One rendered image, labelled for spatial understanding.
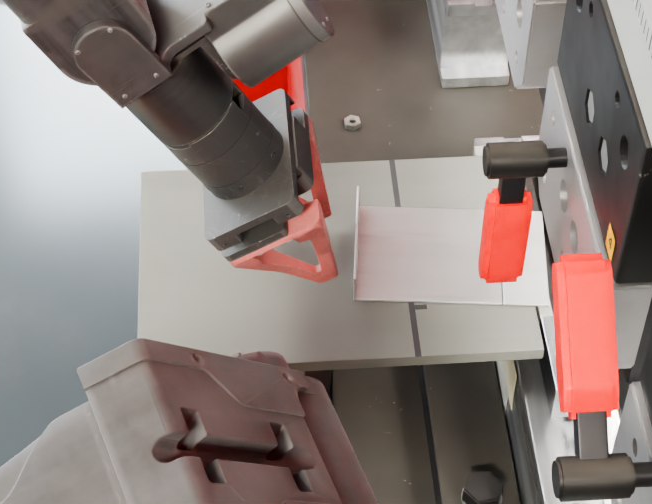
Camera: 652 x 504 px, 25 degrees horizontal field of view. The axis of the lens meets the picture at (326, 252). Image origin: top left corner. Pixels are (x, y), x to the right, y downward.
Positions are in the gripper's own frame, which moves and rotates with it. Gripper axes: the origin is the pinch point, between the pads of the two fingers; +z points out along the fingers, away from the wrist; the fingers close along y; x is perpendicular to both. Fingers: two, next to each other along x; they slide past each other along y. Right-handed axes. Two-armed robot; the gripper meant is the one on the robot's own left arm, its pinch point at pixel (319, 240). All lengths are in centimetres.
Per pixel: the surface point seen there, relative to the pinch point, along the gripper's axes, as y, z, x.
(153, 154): 113, 77, 70
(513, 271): -16.1, -8.0, -15.4
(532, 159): -15.9, -14.9, -19.7
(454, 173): 7.4, 6.9, -7.8
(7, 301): 82, 66, 89
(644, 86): -22.5, -22.8, -27.0
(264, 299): -3.3, -0.4, 4.4
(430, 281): -2.7, 5.2, -5.3
